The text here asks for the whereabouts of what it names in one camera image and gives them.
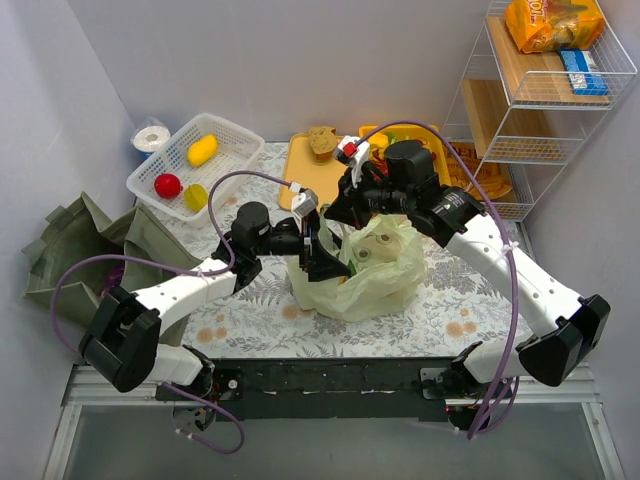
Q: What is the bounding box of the light green plastic bag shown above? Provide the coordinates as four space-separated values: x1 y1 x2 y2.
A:
286 215 426 322

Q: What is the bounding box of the white perforated plastic basket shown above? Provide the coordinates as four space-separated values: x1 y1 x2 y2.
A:
126 113 265 228

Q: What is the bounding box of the purple candy bag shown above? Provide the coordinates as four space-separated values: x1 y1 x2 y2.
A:
99 263 125 298

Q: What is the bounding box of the olive green canvas bag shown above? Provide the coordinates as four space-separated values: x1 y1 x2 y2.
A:
22 193 201 331

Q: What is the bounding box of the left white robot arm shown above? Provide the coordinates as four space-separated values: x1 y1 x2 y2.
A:
79 202 350 397

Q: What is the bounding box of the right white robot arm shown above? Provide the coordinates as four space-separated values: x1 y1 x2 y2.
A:
326 137 611 387

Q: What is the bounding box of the red toy lobster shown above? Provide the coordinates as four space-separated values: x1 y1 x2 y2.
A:
371 140 435 185

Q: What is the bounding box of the deep yellow plastic bin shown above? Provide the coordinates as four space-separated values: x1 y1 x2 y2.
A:
369 124 452 186

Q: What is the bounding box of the pale yellow flat tray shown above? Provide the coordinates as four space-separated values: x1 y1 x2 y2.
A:
282 133 346 206

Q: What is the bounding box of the yellow green toy starfruit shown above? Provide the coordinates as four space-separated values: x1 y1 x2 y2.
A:
183 183 209 212

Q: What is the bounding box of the bread slice rear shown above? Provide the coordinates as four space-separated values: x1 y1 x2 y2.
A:
308 126 338 161

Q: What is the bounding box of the orange chips bag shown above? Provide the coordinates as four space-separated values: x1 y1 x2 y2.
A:
444 142 512 200

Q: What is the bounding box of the yellow toy fruit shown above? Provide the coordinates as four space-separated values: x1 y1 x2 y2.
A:
187 134 219 167

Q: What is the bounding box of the red toy apple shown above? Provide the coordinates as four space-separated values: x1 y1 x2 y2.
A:
154 173 183 200

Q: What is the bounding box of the tissue roll in blue wrap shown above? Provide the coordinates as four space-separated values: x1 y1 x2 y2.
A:
130 116 171 160

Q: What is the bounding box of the orange snack bag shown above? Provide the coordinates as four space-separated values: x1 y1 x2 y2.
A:
504 0 606 54

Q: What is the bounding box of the blue snack box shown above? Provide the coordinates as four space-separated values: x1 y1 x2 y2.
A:
559 49 609 96

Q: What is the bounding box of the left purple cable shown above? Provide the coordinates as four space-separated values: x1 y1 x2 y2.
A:
49 170 301 454

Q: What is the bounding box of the purple cable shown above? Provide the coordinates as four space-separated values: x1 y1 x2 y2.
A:
357 119 521 441
49 170 301 454

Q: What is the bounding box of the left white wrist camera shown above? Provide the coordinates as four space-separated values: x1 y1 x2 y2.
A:
289 182 318 218

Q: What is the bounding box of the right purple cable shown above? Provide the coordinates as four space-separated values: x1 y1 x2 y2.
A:
357 119 521 441

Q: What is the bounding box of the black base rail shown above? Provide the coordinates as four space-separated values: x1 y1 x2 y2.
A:
205 357 480 422

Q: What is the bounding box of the white wire shelf rack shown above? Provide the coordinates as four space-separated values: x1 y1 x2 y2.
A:
442 1 638 222

